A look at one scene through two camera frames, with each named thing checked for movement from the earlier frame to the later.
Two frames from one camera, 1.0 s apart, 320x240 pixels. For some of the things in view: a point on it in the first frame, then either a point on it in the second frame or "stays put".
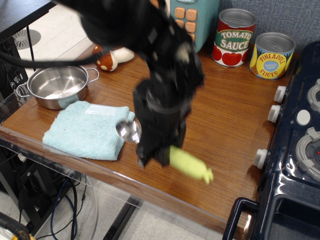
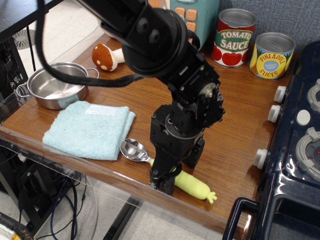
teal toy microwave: (199, 18) stays put
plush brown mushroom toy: (108, 60) stays put
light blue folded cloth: (89, 129) stays put
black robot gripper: (162, 107) to (170, 151)
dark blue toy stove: (289, 207) stays put
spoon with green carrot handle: (129, 130) to (134, 151)
